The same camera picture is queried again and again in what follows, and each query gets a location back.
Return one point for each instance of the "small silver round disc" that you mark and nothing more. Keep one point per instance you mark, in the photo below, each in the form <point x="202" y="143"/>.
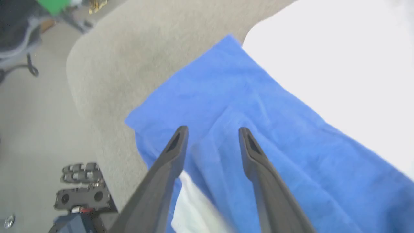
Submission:
<point x="9" y="221"/>

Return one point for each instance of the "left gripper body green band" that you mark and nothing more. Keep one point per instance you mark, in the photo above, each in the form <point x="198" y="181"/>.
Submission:
<point x="53" y="5"/>

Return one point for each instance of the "blue grey robot base box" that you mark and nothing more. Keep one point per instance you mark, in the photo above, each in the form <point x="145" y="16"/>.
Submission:
<point x="79" y="223"/>

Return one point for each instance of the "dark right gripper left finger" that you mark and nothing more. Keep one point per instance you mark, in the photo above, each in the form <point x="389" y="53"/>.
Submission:
<point x="158" y="187"/>

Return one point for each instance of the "grey ribbed robot base part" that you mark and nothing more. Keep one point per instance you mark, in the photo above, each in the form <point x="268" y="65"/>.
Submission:
<point x="81" y="173"/>

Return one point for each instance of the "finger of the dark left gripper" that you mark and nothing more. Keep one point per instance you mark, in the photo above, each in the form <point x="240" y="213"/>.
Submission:
<point x="76" y="22"/>

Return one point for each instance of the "gold coloured floor object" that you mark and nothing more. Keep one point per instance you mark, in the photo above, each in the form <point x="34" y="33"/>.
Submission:
<point x="97" y="5"/>

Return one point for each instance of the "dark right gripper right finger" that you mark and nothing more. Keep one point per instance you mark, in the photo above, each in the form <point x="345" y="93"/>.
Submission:
<point x="271" y="194"/>

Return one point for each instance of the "blue and white t-shirt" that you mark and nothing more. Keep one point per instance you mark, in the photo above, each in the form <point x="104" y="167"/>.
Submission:
<point x="242" y="97"/>

